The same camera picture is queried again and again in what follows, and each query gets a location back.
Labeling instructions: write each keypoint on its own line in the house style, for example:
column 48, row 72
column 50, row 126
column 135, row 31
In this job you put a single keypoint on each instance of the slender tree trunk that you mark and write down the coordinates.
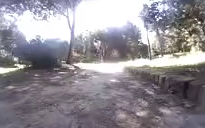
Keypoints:
column 71, row 40

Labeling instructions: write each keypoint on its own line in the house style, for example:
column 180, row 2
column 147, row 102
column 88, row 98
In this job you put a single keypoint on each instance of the stone kerb blocks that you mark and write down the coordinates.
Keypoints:
column 180, row 85

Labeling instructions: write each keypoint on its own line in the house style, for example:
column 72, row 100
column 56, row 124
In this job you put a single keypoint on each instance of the wood of trees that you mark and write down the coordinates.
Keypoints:
column 123, row 36

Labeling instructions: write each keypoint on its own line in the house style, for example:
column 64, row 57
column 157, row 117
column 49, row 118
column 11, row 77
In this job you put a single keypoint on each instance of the dirt path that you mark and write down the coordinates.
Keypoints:
column 83, row 100

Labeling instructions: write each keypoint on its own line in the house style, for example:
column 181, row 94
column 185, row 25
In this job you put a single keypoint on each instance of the dark round bush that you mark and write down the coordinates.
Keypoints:
column 43, row 53

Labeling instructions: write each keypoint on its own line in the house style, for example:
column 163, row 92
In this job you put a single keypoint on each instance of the grass verge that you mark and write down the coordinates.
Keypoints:
column 176, row 60

